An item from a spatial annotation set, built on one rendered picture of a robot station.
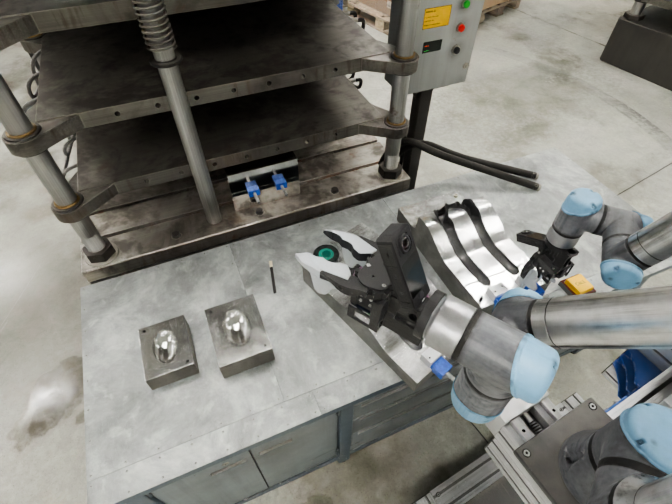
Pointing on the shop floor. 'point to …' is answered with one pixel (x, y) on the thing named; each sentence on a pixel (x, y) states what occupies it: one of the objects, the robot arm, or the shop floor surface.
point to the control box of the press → (435, 59)
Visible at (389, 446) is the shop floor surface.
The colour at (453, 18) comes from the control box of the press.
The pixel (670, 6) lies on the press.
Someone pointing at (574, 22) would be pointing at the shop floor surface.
